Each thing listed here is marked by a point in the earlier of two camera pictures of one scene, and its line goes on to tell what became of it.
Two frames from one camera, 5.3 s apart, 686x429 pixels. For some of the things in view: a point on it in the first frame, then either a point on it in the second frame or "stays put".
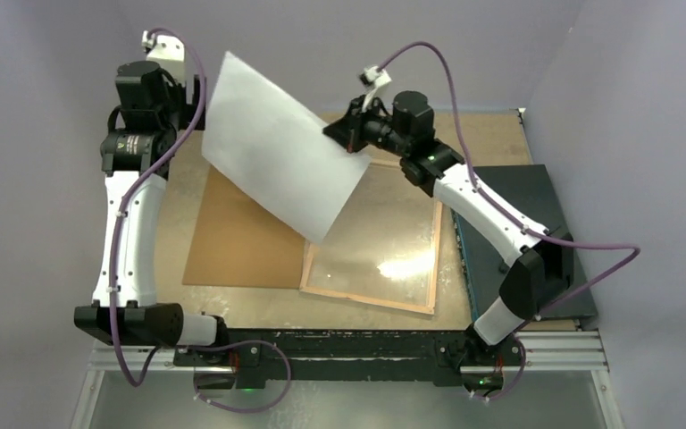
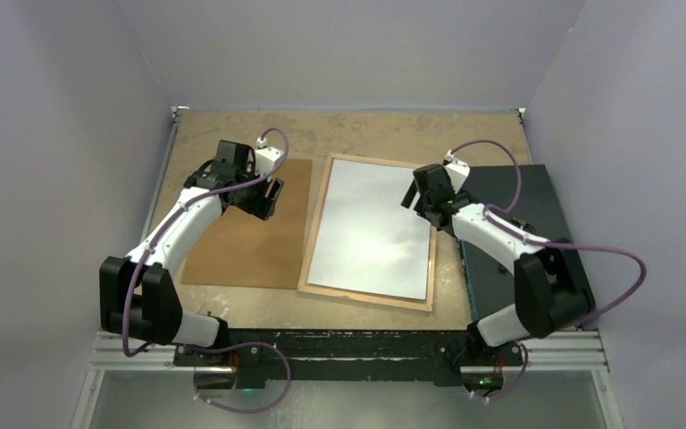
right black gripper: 350,130 to 411,194
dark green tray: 526,192 stays put
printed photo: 279,150 to 367,240
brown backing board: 238,244 stays put
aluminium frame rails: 580,352 stays put
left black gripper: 189,111 to 263,205
